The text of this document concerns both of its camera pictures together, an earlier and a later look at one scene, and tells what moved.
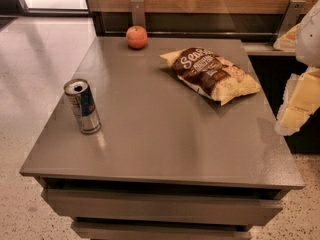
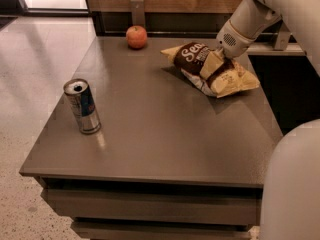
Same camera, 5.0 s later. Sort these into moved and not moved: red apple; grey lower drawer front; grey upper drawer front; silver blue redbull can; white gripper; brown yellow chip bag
Moved: brown yellow chip bag; white gripper
Not moved: grey lower drawer front; grey upper drawer front; silver blue redbull can; red apple
